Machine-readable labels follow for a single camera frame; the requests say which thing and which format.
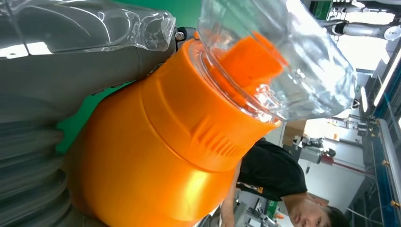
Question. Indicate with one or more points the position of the person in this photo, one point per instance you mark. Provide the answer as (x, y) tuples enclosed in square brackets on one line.
[(272, 175)]

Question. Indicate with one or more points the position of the orange bottle with clear cap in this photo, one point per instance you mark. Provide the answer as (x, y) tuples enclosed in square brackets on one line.
[(150, 156)]

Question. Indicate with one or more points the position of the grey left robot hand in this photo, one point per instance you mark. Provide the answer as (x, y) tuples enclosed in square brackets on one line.
[(62, 75)]

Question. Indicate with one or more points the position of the brown cardboard box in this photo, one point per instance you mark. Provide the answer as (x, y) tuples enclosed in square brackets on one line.
[(293, 131)]

